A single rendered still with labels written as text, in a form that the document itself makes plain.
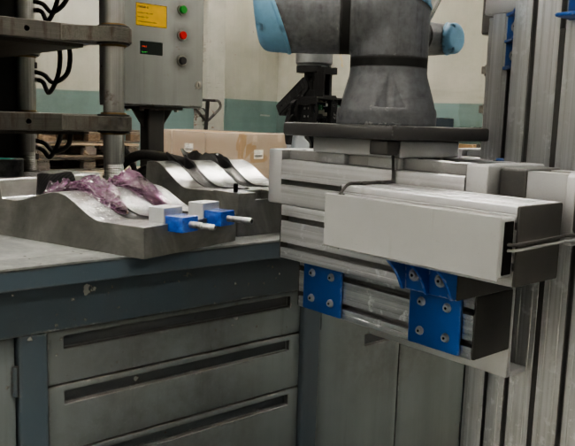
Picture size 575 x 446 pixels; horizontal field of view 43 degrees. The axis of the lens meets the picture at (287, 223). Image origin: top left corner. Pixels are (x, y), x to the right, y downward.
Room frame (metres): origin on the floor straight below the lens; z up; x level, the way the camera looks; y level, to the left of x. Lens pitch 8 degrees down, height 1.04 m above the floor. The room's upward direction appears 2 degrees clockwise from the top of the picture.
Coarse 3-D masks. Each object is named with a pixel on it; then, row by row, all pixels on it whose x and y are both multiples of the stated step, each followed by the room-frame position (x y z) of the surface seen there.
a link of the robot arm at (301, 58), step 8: (296, 56) 1.48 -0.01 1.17; (304, 56) 1.47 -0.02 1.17; (312, 56) 1.46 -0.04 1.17; (320, 56) 1.46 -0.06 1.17; (328, 56) 1.47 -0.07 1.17; (296, 64) 1.50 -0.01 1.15; (304, 64) 1.47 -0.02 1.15; (312, 64) 1.47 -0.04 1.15; (320, 64) 1.47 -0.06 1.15; (328, 64) 1.48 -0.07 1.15
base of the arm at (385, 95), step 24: (360, 72) 1.08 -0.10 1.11; (384, 72) 1.06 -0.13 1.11; (408, 72) 1.06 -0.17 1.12; (360, 96) 1.06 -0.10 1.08; (384, 96) 1.05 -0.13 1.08; (408, 96) 1.05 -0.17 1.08; (432, 96) 1.09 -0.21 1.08; (336, 120) 1.11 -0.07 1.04; (360, 120) 1.05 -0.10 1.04; (384, 120) 1.04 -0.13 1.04; (408, 120) 1.04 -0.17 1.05; (432, 120) 1.07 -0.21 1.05
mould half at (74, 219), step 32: (0, 192) 1.40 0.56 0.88; (32, 192) 1.46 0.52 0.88; (64, 192) 1.32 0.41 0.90; (128, 192) 1.42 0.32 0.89; (0, 224) 1.40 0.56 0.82; (32, 224) 1.35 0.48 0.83; (64, 224) 1.31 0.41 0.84; (96, 224) 1.26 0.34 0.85; (128, 224) 1.23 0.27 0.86; (160, 224) 1.24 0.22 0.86; (128, 256) 1.22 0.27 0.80
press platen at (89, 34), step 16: (0, 16) 1.96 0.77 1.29; (0, 32) 1.96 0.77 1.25; (16, 32) 1.98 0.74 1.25; (32, 32) 2.01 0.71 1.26; (48, 32) 2.04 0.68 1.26; (64, 32) 2.07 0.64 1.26; (80, 32) 2.07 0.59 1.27; (96, 32) 2.07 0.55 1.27; (112, 32) 2.07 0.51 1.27; (128, 32) 2.11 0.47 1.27; (48, 80) 2.65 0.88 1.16; (64, 80) 2.57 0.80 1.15
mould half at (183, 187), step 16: (192, 160) 1.78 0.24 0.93; (208, 160) 1.81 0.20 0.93; (240, 160) 1.87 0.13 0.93; (160, 176) 1.70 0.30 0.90; (176, 176) 1.66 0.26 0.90; (208, 176) 1.72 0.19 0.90; (224, 176) 1.75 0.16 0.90; (256, 176) 1.80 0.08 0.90; (176, 192) 1.65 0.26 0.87; (192, 192) 1.59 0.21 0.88; (208, 192) 1.55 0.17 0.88; (224, 192) 1.50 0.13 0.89; (240, 192) 1.49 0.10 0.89; (224, 208) 1.50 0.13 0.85; (240, 208) 1.47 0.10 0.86; (256, 208) 1.50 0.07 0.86; (272, 208) 1.53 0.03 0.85; (240, 224) 1.47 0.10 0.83; (256, 224) 1.50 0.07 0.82; (272, 224) 1.53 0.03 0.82
